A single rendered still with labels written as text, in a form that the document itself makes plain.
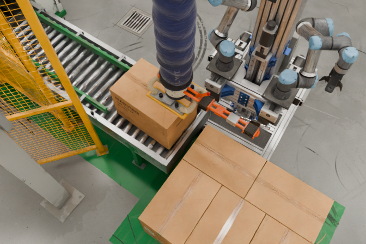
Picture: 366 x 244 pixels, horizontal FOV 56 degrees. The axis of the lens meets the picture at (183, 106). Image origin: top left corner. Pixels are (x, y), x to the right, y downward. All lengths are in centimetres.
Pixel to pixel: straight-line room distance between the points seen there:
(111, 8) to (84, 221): 271
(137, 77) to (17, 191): 169
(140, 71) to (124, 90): 22
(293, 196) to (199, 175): 77
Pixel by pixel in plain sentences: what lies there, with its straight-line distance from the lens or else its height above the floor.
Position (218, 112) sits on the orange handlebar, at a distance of 228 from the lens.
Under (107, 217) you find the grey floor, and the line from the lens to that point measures 343.
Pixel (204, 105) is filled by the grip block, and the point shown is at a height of 130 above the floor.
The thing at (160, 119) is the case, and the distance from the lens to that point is 264.
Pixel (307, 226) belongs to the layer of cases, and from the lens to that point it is 294.
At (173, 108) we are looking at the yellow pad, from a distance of 242.
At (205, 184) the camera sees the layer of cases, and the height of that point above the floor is 54.
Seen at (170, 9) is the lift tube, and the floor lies 209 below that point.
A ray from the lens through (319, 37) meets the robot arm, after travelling 203.
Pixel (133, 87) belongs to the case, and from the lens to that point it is 281.
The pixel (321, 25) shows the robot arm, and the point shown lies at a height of 164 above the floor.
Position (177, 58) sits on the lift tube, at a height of 172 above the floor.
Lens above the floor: 328
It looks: 60 degrees down
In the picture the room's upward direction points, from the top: straight up
